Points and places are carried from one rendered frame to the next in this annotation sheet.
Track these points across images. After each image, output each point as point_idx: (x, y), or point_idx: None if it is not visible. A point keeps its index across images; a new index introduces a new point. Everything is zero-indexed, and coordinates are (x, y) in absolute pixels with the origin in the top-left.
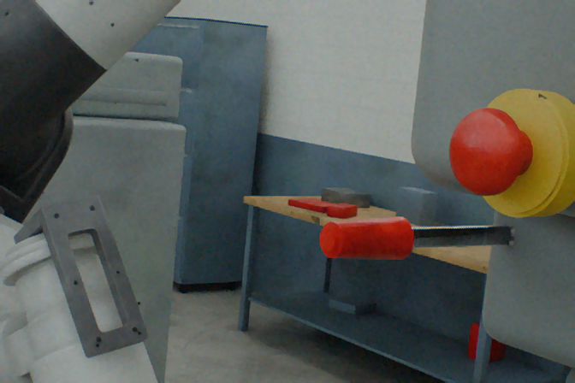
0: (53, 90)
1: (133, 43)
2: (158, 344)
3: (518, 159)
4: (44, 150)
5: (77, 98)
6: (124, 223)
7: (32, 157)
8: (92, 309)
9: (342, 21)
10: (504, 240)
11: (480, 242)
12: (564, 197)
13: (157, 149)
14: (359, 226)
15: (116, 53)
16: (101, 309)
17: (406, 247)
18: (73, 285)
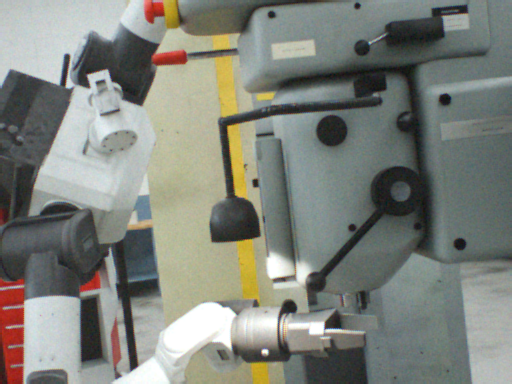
0: (134, 53)
1: (160, 30)
2: (452, 266)
3: (150, 7)
4: (142, 78)
5: (149, 56)
6: None
7: (138, 81)
8: (107, 104)
9: None
10: (234, 52)
11: (222, 54)
12: (171, 16)
13: None
14: (162, 53)
15: (154, 35)
16: (110, 104)
17: (182, 58)
18: (95, 95)
